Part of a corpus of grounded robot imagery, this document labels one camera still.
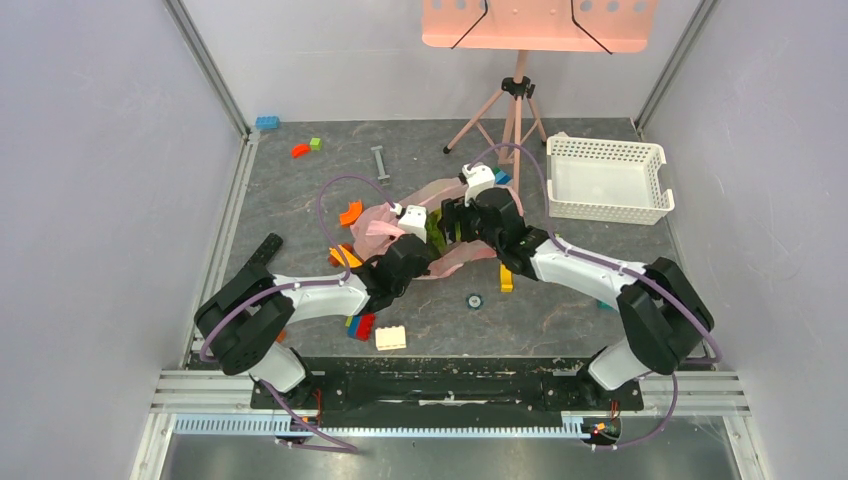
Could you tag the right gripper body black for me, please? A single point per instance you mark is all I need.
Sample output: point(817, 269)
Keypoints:
point(453, 216)

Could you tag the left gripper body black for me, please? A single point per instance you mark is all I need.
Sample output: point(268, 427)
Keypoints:
point(422, 269)

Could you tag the pink plastic bag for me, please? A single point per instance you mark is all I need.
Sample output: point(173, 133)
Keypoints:
point(371, 231)

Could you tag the green fake fruit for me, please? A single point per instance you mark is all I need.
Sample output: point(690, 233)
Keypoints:
point(436, 242)

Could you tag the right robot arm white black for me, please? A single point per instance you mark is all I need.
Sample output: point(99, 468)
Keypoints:
point(663, 317)

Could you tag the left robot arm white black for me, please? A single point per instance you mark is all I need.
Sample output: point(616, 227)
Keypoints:
point(241, 322)

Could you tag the yellow orange toy car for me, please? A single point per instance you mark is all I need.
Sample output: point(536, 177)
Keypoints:
point(344, 254)

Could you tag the green blue grey brick stack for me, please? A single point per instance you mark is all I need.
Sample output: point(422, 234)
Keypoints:
point(501, 177)

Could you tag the multicolour stacked brick block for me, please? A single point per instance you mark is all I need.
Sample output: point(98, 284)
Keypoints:
point(360, 327)

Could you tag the yellow curved toy brick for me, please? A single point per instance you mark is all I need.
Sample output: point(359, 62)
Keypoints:
point(506, 281)

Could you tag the cream white toy brick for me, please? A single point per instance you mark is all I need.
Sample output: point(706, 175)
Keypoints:
point(390, 338)

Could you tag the orange curved toy piece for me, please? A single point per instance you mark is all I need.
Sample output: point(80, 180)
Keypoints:
point(351, 214)

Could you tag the grey toy bar piece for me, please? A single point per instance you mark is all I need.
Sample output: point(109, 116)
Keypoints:
point(382, 176)

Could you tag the white plastic basket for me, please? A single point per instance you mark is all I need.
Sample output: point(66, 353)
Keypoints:
point(606, 180)

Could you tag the red arch toy brick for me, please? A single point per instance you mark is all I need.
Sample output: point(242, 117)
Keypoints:
point(300, 150)

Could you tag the pink music stand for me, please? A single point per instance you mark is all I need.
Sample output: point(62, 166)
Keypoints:
point(590, 26)

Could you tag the blue toy brick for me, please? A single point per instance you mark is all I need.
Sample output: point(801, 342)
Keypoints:
point(267, 122)

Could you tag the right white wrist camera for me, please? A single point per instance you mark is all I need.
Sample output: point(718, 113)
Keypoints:
point(476, 178)

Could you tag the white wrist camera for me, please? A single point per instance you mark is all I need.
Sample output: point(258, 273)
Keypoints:
point(410, 220)
point(476, 178)

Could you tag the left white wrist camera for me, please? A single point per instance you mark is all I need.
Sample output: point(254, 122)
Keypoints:
point(410, 220)

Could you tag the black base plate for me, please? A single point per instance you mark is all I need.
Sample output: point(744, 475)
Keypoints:
point(453, 392)

